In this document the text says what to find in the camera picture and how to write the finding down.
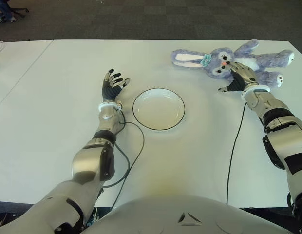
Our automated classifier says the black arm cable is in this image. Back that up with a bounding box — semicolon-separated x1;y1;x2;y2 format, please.
225;102;247;205
92;108;145;220

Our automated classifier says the black office chair base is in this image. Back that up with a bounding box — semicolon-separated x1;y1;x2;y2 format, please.
9;6;29;18

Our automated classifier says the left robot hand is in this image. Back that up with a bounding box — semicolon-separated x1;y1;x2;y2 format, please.
101;69;131;102

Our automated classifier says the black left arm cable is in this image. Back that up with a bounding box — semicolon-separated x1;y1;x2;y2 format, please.
92;108;145;220

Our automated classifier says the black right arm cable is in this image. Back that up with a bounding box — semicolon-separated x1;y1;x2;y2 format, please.
225;102;247;205

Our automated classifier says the silver robot torso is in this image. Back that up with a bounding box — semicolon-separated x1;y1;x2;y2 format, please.
80;194;290;234

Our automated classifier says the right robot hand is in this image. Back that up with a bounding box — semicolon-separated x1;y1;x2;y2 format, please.
218;60;260;93

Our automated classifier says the person in blue jeans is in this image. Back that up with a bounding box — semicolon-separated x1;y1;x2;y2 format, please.
0;0;17;25

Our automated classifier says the white plate black rim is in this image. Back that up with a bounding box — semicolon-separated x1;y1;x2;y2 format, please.
132;88;186;131

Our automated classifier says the purple plush bunny doll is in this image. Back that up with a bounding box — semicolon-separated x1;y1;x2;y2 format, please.
171;39;295;89

